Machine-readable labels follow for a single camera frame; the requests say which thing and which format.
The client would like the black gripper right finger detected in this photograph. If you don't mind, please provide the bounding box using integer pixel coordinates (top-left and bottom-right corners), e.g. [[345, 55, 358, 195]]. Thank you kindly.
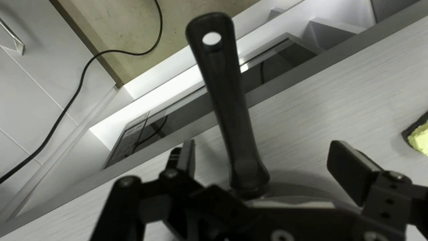
[[326, 139, 428, 234]]

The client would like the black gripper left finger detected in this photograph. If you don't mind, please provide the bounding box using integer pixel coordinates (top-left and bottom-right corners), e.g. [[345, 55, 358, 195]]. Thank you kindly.
[[91, 136, 199, 241]]

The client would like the dark frying pan black handle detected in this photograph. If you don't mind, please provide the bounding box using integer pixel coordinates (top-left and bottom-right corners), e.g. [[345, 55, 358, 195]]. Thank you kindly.
[[185, 12, 358, 211]]

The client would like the white sink counter unit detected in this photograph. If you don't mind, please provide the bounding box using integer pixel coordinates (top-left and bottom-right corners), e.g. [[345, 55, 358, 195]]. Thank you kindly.
[[88, 0, 428, 171]]

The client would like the yellow green sponge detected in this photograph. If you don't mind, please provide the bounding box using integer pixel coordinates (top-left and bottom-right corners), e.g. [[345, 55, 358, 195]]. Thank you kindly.
[[400, 111, 428, 158]]

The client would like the white drawer cabinet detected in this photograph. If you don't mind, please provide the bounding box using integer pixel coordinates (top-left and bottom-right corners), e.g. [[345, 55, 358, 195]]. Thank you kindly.
[[0, 0, 122, 225]]

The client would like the thin black cable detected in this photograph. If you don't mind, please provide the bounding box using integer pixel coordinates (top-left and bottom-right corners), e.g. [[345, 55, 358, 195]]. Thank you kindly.
[[0, 0, 164, 185]]

